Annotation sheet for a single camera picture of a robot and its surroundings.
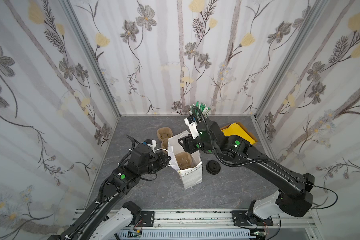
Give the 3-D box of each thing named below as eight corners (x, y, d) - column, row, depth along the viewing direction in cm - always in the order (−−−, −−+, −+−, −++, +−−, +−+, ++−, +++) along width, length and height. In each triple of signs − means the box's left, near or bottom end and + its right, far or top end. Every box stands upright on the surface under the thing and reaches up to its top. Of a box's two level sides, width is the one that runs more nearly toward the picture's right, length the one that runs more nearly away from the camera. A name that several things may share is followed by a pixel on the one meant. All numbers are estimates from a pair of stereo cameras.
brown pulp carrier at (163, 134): (156, 148, 103) (154, 143, 98) (158, 132, 112) (157, 127, 108) (171, 148, 103) (171, 144, 98) (172, 132, 112) (172, 127, 108)
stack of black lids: (206, 174, 91) (207, 171, 89) (205, 162, 96) (206, 160, 93) (219, 174, 92) (221, 171, 89) (218, 162, 96) (219, 160, 94)
